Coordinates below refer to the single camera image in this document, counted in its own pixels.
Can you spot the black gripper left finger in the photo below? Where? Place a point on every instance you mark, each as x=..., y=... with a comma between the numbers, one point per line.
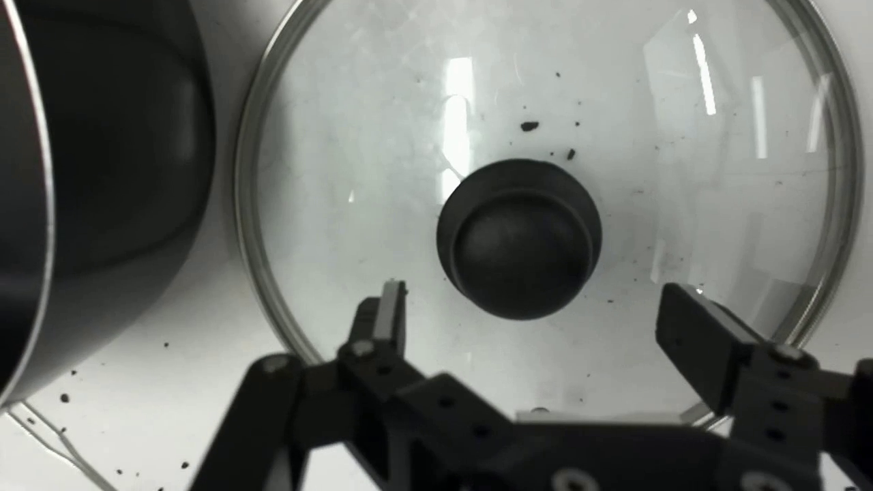
x=379, y=327

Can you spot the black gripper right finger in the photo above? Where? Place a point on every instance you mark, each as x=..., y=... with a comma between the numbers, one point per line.
x=727, y=363

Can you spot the glass lid with black knob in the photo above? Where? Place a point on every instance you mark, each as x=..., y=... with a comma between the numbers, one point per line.
x=534, y=173

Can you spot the white plastic tray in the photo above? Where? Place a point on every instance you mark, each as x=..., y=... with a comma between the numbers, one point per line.
x=200, y=393

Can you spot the black pot with handles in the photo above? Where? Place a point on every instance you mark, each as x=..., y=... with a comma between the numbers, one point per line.
x=106, y=147

